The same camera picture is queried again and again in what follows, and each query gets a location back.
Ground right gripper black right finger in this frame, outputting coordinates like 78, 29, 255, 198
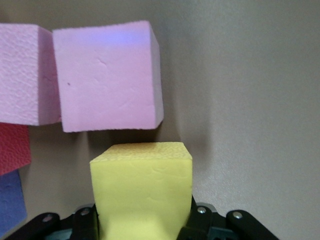
176, 194, 278, 240

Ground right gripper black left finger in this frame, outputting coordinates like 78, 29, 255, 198
0, 203, 100, 240

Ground yellow foam block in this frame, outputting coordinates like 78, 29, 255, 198
89, 141, 194, 240

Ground purple foam block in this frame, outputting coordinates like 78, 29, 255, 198
0, 169, 28, 236

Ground red foam block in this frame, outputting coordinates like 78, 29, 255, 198
0, 122, 33, 176

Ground pink foam block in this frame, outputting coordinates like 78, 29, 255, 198
0, 23, 62, 127
51, 20, 165, 133

